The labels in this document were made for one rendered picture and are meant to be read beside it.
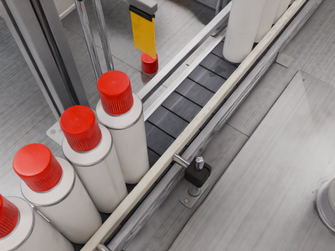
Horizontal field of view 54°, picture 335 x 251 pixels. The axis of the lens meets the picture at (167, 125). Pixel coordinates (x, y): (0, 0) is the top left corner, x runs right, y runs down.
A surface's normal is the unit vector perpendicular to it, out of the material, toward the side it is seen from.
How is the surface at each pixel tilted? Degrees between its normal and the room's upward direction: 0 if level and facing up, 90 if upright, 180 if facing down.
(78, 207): 90
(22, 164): 2
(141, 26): 90
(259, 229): 0
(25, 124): 0
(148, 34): 90
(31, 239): 90
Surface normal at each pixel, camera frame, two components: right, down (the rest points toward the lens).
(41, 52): 0.79, 0.51
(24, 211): 0.59, -0.65
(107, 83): 0.04, -0.54
